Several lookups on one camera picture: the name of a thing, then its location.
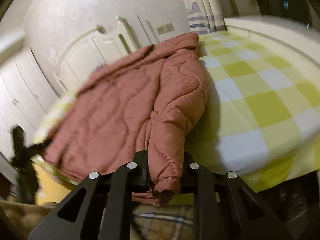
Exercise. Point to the rust quilted jacket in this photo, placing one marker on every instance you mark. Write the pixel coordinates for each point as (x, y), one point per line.
(120, 110)

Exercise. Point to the green checkered sheet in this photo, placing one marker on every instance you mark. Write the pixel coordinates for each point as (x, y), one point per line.
(250, 100)

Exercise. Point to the yellow floral quilt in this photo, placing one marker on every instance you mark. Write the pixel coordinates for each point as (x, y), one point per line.
(50, 180)

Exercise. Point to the plaid cloth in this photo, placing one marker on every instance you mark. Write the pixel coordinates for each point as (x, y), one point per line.
(162, 222)

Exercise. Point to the dark window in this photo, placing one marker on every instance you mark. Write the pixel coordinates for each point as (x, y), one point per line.
(275, 0)

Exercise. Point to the white wardrobe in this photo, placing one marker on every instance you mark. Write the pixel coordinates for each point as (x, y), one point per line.
(25, 87)

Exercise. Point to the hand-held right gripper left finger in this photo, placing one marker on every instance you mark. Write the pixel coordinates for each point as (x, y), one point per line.
(141, 170)

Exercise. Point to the white wooden headboard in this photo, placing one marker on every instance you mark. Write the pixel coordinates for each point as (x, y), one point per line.
(105, 45)

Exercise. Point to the white window sill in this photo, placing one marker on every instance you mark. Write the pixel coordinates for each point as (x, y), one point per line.
(275, 32)

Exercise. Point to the beige wall socket panel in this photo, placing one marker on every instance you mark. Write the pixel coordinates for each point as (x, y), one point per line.
(165, 28)

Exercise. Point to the cream boat print curtain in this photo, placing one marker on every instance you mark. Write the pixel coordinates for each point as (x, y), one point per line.
(200, 12)

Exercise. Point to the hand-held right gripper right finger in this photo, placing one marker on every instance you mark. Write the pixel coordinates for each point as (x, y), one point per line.
(195, 178)

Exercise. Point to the tan cloth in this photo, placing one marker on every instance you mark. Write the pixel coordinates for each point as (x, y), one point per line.
(22, 217)

